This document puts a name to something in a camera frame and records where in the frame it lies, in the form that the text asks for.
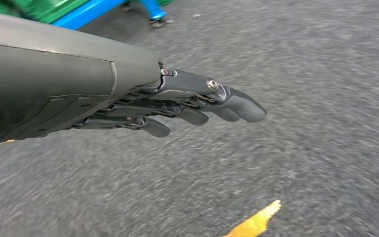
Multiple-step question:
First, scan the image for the blue metal shelf rack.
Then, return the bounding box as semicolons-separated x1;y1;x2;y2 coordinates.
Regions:
51;0;175;30

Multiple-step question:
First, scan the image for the green plastic crate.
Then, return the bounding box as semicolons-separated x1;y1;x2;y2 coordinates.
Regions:
0;0;89;24

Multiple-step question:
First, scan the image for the yellow floor tape strip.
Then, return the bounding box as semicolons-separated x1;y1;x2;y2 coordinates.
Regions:
221;199;282;237

